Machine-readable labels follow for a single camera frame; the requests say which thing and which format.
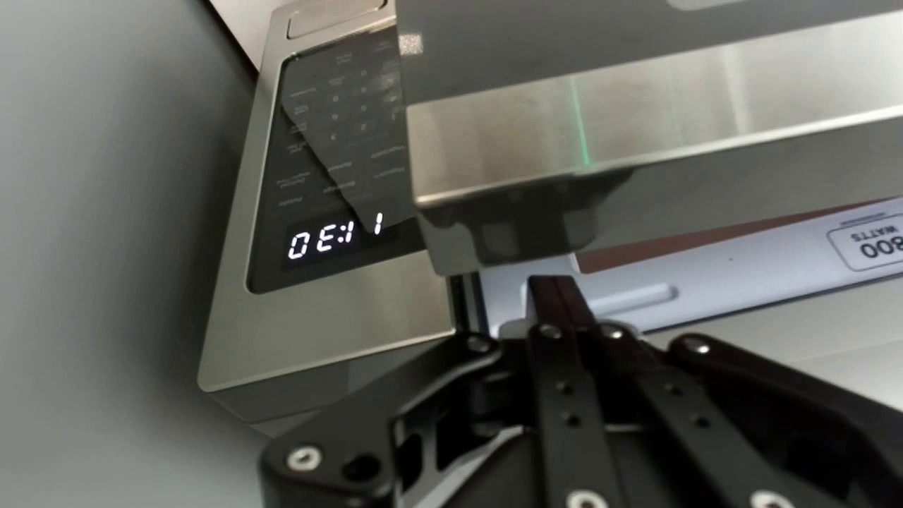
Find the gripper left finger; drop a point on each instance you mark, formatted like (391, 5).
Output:
(564, 395)

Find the stainless steel microwave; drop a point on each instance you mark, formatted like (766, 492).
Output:
(338, 317)

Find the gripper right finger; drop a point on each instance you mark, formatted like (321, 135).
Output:
(762, 395)

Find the microwave door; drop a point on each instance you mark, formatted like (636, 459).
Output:
(635, 127)

